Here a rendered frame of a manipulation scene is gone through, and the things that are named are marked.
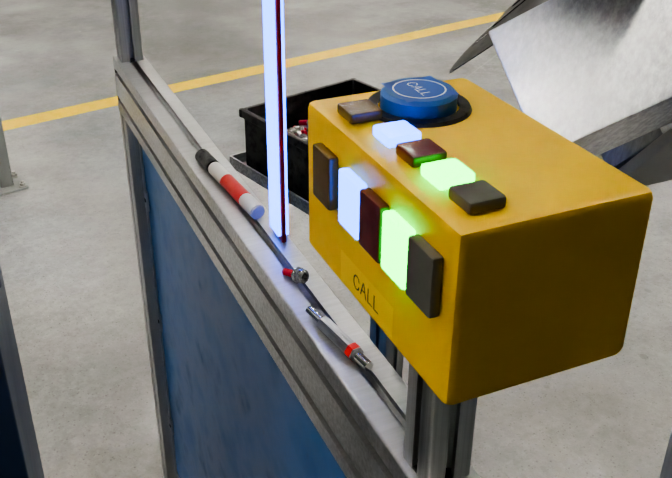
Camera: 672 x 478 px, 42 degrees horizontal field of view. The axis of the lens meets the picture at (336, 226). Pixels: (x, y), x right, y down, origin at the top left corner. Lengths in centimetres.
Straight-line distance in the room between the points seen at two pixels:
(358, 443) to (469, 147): 25
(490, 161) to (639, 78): 39
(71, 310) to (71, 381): 28
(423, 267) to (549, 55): 47
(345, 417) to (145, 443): 126
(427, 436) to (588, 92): 38
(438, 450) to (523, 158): 19
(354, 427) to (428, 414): 11
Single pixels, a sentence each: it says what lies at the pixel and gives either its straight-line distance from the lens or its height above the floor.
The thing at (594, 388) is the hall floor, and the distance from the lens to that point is 204.
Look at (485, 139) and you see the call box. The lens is 43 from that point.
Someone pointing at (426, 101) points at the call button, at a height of 108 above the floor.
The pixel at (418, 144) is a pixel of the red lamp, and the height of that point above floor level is 108.
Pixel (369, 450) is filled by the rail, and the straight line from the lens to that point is 59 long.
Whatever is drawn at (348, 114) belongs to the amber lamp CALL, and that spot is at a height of 108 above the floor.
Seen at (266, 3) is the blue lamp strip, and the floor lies 106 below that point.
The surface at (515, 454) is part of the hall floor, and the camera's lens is 184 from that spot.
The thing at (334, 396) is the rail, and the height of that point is 84.
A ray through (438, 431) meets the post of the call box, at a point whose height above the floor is 90.
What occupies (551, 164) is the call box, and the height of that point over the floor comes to 107.
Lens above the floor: 124
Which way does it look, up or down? 29 degrees down
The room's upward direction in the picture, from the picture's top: straight up
